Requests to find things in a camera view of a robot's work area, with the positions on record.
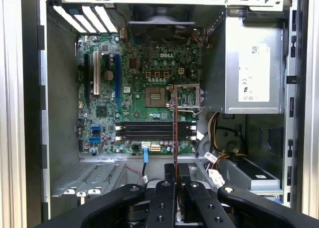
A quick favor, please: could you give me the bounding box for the socket locking lever wire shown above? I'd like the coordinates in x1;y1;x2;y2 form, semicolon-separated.
174;105;205;114

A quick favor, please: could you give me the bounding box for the metal socket cover frame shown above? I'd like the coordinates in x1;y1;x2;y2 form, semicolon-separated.
171;83;205;112

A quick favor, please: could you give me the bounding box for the white expansion slot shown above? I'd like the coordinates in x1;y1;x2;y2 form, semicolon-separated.
93;50;101;96

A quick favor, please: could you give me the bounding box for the yellow and black wire bundle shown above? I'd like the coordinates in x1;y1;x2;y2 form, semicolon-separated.
196;112;250;189

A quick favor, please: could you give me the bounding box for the blue-ended SATA wire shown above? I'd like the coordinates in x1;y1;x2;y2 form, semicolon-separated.
141;142;151;187

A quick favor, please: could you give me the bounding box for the black expansion slot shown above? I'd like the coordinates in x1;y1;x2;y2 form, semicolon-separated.
83;53;91;109

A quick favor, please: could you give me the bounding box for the silver expansion slot cover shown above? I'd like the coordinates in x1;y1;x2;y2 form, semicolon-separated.
53;4;87;34
94;5;119;33
81;5;109;34
73;13;98;34

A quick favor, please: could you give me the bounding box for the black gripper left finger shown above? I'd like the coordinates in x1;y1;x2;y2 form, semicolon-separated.
32;164;178;228

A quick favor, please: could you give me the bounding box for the CPU socket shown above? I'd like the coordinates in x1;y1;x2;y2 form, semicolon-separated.
145;86;167;108

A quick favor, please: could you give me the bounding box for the grey metal drive cage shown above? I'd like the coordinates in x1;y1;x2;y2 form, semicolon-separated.
199;113;285;196

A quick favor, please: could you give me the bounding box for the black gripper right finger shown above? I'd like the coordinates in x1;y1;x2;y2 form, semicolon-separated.
178;163;319;228

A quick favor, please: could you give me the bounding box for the black RAM slot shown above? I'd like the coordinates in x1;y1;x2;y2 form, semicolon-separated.
115;126;198;131
115;131;198;137
115;136;198;142
115;121;198;127

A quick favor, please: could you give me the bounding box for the blue expansion slot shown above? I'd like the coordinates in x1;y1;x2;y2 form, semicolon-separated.
114;53;123;115

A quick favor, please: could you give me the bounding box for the RAM stick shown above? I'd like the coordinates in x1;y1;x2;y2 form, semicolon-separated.
171;84;185;221

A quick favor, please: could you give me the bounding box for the perforated metal disk bay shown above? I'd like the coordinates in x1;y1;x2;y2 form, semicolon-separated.
51;160;128;198

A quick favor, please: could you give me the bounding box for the grey power supply unit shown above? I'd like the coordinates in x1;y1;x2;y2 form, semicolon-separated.
199;9;286;114

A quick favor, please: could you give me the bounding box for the black case fan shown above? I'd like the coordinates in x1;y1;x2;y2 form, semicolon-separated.
127;3;195;43

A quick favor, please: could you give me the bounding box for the green motherboard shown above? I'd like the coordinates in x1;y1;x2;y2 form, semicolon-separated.
75;34;201;154

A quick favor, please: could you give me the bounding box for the black open PC case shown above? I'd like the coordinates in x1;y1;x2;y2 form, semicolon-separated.
21;0;310;228

